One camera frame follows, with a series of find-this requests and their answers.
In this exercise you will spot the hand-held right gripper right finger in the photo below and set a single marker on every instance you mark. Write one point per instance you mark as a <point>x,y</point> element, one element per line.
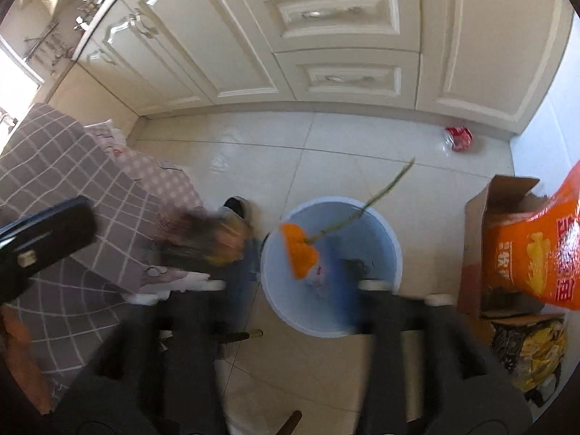
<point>389,321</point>

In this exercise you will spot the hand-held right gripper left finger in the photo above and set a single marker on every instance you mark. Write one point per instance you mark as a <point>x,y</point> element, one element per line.
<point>204,317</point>

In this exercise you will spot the dark yellow snack wrapper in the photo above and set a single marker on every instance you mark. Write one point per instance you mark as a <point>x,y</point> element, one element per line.
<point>204,240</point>

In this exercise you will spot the light blue plastic bin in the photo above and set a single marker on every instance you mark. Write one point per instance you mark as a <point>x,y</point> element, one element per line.
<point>290,308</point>

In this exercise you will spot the orange artificial flower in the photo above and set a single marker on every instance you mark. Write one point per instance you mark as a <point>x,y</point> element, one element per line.
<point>297,253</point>

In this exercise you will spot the brown wooden table leg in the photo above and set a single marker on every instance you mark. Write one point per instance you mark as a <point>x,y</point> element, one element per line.
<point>240,336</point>
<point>290,421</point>

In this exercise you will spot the grey checked tablecloth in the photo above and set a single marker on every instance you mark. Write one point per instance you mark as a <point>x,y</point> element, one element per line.
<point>45,167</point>

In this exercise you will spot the grey slipper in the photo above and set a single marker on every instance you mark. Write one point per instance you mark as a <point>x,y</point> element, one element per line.
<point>233,206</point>

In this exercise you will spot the orange cloth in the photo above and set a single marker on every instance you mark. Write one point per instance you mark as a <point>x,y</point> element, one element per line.
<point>22,358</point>

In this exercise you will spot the brown cardboard box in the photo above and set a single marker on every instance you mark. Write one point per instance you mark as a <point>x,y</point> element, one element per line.
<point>473,235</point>

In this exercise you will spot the pink patterned cloth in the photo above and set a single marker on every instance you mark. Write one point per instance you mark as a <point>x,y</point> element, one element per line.
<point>158,176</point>

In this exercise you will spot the yellow black bag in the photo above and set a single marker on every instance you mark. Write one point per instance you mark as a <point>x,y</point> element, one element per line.
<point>530,349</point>

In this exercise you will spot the orange rice bag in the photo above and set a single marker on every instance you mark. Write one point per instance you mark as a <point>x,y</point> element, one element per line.
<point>534,253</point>

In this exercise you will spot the metal utensil rack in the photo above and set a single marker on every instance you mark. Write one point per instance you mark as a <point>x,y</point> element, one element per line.
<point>47,45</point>

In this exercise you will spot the crushed red can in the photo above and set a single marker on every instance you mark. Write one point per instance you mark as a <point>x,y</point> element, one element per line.
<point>458,138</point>

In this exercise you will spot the cream cabinet drawer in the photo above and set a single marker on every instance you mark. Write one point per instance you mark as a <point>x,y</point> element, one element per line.
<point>330,9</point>
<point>349,77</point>

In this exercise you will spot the cream kitchen base cabinet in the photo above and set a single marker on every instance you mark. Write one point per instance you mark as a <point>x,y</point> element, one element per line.
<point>204,31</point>

